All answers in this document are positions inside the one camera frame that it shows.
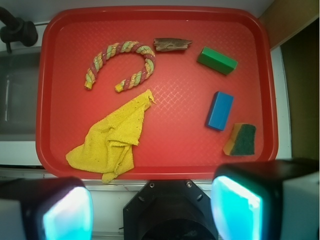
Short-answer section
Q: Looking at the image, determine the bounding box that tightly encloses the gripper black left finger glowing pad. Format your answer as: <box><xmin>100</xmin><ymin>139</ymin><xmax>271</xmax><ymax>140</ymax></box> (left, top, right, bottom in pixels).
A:
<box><xmin>0</xmin><ymin>177</ymin><xmax>94</xmax><ymax>240</ymax></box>

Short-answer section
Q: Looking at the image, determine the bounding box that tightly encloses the brown wood piece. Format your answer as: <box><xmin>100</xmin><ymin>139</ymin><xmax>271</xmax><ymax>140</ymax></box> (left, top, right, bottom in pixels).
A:
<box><xmin>153</xmin><ymin>38</ymin><xmax>193</xmax><ymax>52</ymax></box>

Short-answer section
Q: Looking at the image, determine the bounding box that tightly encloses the yellow and green sponge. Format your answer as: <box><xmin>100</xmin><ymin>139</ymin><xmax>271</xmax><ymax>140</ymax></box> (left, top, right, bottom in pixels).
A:
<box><xmin>222</xmin><ymin>123</ymin><xmax>257</xmax><ymax>157</ymax></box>

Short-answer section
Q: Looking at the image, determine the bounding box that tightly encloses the green rectangular block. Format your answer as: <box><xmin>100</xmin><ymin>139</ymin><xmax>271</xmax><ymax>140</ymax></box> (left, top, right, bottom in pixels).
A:
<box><xmin>197</xmin><ymin>46</ymin><xmax>238</xmax><ymax>75</ymax></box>

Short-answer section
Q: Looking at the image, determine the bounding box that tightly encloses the steel sink basin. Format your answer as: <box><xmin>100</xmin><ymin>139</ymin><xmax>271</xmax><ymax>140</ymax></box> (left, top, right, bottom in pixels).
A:
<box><xmin>0</xmin><ymin>47</ymin><xmax>41</xmax><ymax>141</ymax></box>

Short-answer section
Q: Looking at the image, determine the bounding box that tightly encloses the multicolour twisted rope toy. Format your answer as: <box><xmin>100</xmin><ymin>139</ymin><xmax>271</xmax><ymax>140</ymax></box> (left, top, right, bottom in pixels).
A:
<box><xmin>84</xmin><ymin>40</ymin><xmax>156</xmax><ymax>93</ymax></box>

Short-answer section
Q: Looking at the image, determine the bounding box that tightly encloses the red plastic tray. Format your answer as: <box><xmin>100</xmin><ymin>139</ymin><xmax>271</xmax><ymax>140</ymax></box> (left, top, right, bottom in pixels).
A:
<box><xmin>35</xmin><ymin>6</ymin><xmax>278</xmax><ymax>180</ymax></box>

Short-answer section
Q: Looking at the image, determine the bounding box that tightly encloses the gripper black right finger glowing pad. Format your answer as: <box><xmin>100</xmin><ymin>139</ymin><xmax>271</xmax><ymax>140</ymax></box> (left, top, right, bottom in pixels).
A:
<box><xmin>210</xmin><ymin>158</ymin><xmax>320</xmax><ymax>240</ymax></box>

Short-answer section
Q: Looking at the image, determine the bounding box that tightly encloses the blue rectangular block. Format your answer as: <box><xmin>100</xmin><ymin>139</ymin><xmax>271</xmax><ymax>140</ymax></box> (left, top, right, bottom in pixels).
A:
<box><xmin>205</xmin><ymin>91</ymin><xmax>234</xmax><ymax>131</ymax></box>

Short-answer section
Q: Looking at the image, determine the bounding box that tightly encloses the yellow cloth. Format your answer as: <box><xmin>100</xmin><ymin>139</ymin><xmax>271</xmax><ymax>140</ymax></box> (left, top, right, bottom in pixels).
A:
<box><xmin>65</xmin><ymin>89</ymin><xmax>155</xmax><ymax>184</ymax></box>

